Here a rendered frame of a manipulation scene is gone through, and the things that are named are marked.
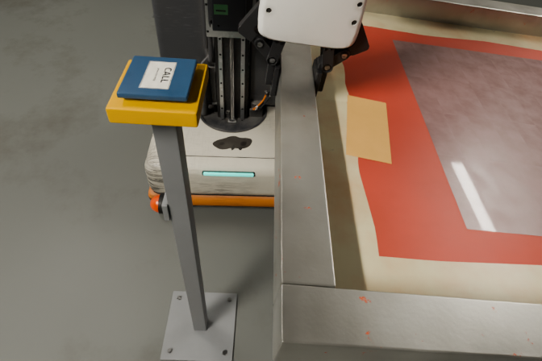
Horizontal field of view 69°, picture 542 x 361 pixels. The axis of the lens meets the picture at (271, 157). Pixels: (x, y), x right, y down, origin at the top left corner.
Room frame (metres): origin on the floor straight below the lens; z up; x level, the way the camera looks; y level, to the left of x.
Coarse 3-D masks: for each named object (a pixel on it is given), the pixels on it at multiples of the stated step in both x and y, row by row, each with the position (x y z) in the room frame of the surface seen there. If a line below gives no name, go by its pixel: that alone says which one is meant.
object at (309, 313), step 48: (384, 0) 0.64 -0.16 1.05; (432, 0) 0.64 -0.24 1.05; (480, 0) 0.67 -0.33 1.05; (288, 48) 0.42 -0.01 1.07; (288, 96) 0.33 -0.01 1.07; (288, 144) 0.25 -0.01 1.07; (288, 192) 0.20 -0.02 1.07; (288, 240) 0.16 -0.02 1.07; (288, 288) 0.12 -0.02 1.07; (336, 288) 0.12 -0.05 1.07; (288, 336) 0.09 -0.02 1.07; (336, 336) 0.09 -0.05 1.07; (384, 336) 0.10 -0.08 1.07; (432, 336) 0.10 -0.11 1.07; (480, 336) 0.10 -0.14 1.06; (528, 336) 0.11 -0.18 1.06
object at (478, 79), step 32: (384, 32) 0.57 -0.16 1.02; (352, 64) 0.47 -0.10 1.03; (384, 64) 0.48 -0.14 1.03; (416, 64) 0.49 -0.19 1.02; (448, 64) 0.51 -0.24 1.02; (480, 64) 0.52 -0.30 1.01; (512, 64) 0.54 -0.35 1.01; (384, 96) 0.40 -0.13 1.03; (416, 96) 0.41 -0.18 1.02; (448, 96) 0.43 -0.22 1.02; (480, 96) 0.44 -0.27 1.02; (512, 96) 0.45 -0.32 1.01
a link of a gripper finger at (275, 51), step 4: (272, 40) 0.39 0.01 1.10; (276, 40) 0.36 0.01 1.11; (272, 44) 0.36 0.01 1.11; (276, 44) 0.36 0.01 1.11; (280, 44) 0.36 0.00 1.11; (284, 44) 0.36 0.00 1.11; (272, 48) 0.36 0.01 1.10; (276, 48) 0.36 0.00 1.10; (280, 48) 0.36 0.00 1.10; (272, 52) 0.36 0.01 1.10; (276, 52) 0.36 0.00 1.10; (280, 52) 0.36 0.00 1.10; (268, 56) 0.36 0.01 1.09; (272, 56) 0.36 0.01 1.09; (276, 56) 0.36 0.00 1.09; (268, 60) 0.37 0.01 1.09; (272, 60) 0.36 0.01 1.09; (276, 60) 0.37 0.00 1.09; (272, 64) 0.36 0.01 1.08
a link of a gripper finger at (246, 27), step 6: (258, 6) 0.37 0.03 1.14; (252, 12) 0.37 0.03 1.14; (246, 18) 0.37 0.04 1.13; (252, 18) 0.37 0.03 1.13; (240, 24) 0.37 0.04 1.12; (246, 24) 0.37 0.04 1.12; (252, 24) 0.37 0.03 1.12; (240, 30) 0.37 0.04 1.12; (246, 30) 0.37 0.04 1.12; (252, 30) 0.37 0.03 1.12; (246, 36) 0.37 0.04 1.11; (252, 36) 0.37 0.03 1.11; (258, 36) 0.37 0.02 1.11; (252, 42) 0.37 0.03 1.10
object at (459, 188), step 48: (432, 144) 0.33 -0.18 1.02; (480, 144) 0.34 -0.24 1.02; (528, 144) 0.35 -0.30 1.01; (384, 192) 0.25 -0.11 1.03; (432, 192) 0.25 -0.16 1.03; (480, 192) 0.26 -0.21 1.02; (528, 192) 0.27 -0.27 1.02; (384, 240) 0.19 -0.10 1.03; (432, 240) 0.20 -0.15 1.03; (480, 240) 0.20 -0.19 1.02; (528, 240) 0.21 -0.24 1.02
